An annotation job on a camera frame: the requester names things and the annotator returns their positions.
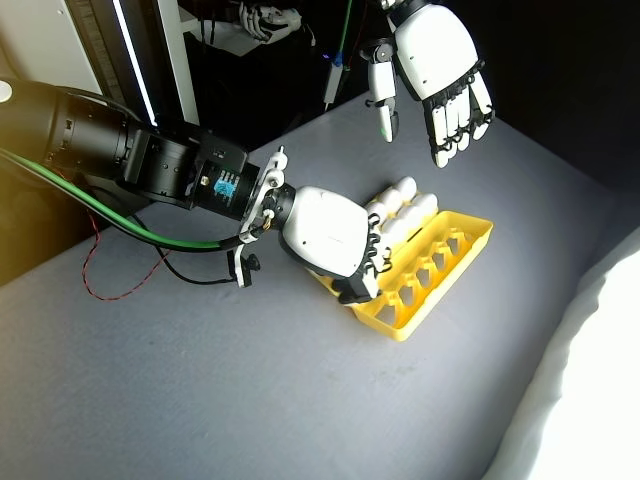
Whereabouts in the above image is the grey table cloth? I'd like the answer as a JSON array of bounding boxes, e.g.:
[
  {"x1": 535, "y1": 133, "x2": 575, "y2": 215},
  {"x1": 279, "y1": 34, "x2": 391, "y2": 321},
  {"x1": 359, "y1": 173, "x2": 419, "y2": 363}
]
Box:
[{"x1": 0, "y1": 92, "x2": 640, "y2": 480}]

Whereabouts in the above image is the spare white robot hand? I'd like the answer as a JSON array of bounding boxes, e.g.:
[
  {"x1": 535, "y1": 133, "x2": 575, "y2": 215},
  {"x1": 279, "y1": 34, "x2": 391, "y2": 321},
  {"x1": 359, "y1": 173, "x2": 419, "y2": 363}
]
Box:
[{"x1": 238, "y1": 0, "x2": 304, "y2": 45}]

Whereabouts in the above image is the white fabric sheet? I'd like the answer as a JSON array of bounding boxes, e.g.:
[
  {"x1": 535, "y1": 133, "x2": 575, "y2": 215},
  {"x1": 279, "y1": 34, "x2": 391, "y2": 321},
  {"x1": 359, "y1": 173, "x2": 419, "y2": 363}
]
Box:
[{"x1": 482, "y1": 239, "x2": 640, "y2": 480}]

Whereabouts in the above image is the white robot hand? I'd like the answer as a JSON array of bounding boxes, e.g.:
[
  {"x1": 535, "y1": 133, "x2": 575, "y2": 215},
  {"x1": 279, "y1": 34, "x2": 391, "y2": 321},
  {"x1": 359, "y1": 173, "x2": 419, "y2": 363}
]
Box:
[
  {"x1": 276, "y1": 184, "x2": 396, "y2": 306},
  {"x1": 359, "y1": 2, "x2": 498, "y2": 169}
]

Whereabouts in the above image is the white frame post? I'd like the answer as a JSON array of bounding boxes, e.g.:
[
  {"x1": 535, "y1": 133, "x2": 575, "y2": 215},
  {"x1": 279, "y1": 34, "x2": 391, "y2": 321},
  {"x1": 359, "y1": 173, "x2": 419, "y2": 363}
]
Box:
[{"x1": 112, "y1": 0, "x2": 201, "y2": 126}]

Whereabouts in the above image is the yellow plastic egg carton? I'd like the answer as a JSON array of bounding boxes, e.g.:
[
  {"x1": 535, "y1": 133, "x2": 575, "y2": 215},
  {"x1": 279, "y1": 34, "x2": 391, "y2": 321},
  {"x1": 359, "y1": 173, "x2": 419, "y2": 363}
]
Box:
[{"x1": 305, "y1": 192, "x2": 495, "y2": 343}]

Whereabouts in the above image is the green hanging cable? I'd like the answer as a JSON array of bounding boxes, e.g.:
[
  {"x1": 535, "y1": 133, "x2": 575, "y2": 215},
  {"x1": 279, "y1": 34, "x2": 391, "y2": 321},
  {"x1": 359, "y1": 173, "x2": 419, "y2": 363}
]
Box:
[{"x1": 333, "y1": 0, "x2": 355, "y2": 57}]

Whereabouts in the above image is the white cable adapter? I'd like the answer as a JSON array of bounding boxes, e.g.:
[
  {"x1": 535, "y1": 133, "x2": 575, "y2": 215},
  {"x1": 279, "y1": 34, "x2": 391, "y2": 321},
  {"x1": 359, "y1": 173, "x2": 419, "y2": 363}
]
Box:
[{"x1": 322, "y1": 63, "x2": 349, "y2": 114}]

